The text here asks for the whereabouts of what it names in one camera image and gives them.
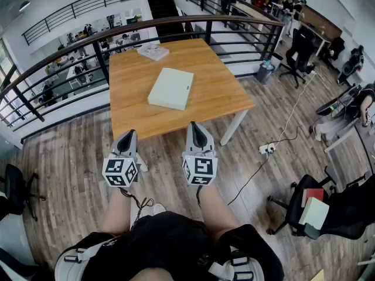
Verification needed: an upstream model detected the red book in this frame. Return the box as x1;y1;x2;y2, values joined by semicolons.
301;187;325;208

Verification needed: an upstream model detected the person's right forearm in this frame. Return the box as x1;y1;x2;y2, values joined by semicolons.
197;184;247;242

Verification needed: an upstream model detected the grey trash bin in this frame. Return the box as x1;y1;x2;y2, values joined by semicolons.
255;60;276;84

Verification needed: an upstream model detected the thick cream book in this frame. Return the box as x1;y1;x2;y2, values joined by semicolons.
298;197;330;231

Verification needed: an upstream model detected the black floor cable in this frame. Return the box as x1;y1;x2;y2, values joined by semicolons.
227;126;311;206

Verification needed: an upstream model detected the white desk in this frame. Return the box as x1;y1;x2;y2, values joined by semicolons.
323;118;375;157

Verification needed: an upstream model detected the white table leg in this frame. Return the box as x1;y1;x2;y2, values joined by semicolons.
219;109;250;146

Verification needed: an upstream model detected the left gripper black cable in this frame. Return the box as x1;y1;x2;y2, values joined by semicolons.
118;187;155;231

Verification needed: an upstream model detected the white body harness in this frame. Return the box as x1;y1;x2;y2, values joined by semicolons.
54;235;266;281

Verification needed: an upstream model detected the person's black shirt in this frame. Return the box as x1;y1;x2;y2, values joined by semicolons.
55;211;285;281

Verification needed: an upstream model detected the black mesh office chair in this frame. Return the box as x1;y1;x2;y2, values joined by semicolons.
266;165;375;241

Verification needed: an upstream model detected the white power cable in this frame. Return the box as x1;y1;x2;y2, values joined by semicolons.
274;71;316;146

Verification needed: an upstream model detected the person's left forearm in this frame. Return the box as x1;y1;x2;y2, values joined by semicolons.
99;186;132;237

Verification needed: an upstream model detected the black metal railing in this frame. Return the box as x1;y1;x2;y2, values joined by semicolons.
22;0;141;46

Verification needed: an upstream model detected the pale green box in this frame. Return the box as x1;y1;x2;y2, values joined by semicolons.
147;67;195;111

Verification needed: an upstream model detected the white power strip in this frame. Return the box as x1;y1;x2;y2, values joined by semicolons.
258;142;277;155

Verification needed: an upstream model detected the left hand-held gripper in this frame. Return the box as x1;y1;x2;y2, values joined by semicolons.
101;129;139;189

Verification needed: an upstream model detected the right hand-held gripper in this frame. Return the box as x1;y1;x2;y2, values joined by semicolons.
181;121;218;186

